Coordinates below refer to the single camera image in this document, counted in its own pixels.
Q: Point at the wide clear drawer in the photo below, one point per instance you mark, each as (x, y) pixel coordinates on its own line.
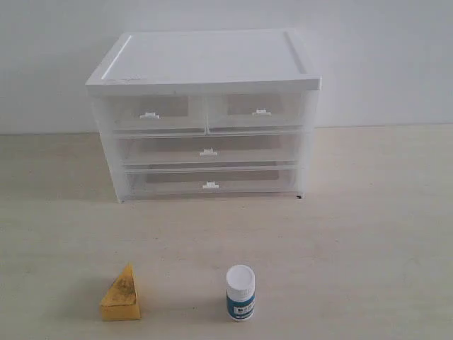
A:
(243, 179)
(219, 149)

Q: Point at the yellow triangular sponge block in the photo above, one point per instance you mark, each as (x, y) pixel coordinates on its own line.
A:
(120, 303)

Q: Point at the white plastic drawer cabinet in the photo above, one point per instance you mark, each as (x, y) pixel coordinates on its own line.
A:
(203, 64)

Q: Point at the middle wide clear drawer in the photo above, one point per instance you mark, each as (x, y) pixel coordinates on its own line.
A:
(219, 149)

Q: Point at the white capped blue bottle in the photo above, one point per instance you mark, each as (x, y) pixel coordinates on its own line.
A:
(240, 292)

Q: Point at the bottom wide clear drawer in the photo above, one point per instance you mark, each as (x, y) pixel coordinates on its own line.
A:
(243, 179)

